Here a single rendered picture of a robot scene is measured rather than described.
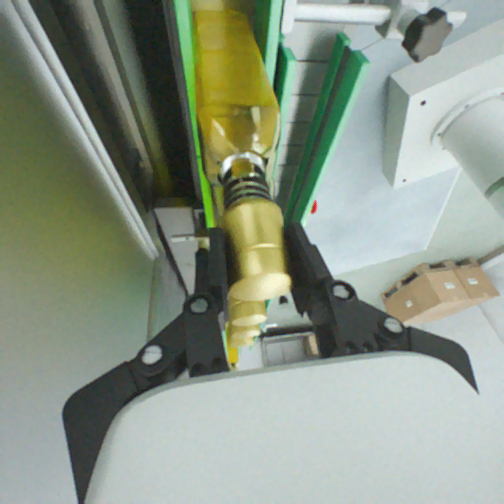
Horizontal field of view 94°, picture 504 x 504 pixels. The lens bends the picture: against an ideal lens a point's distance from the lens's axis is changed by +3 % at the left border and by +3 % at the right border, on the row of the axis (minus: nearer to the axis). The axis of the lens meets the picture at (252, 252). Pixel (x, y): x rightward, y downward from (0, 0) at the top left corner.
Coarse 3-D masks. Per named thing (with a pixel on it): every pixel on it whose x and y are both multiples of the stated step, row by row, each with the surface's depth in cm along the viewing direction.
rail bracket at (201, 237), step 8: (200, 200) 47; (200, 208) 46; (200, 216) 46; (200, 224) 45; (200, 232) 43; (176, 240) 44; (184, 240) 44; (200, 240) 43; (208, 240) 44; (200, 248) 42
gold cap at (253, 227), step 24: (240, 216) 12; (264, 216) 12; (240, 240) 11; (264, 240) 11; (240, 264) 10; (264, 264) 10; (288, 264) 11; (240, 288) 11; (264, 288) 11; (288, 288) 12
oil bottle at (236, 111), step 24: (216, 24) 22; (240, 24) 22; (216, 48) 19; (240, 48) 19; (216, 72) 17; (240, 72) 17; (264, 72) 18; (216, 96) 15; (240, 96) 15; (264, 96) 16; (216, 120) 14; (240, 120) 14; (264, 120) 14; (216, 144) 14; (240, 144) 14; (264, 144) 15; (216, 168) 16
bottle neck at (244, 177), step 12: (240, 156) 14; (252, 156) 15; (228, 168) 14; (240, 168) 14; (252, 168) 14; (264, 168) 15; (228, 180) 14; (240, 180) 13; (252, 180) 13; (264, 180) 14; (228, 192) 13; (240, 192) 13; (252, 192) 13; (264, 192) 13; (228, 204) 13
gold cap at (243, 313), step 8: (232, 304) 22; (240, 304) 21; (248, 304) 21; (256, 304) 21; (264, 304) 22; (232, 312) 22; (240, 312) 21; (248, 312) 21; (256, 312) 21; (264, 312) 22; (232, 320) 22; (240, 320) 21; (248, 320) 22; (256, 320) 22; (264, 320) 23
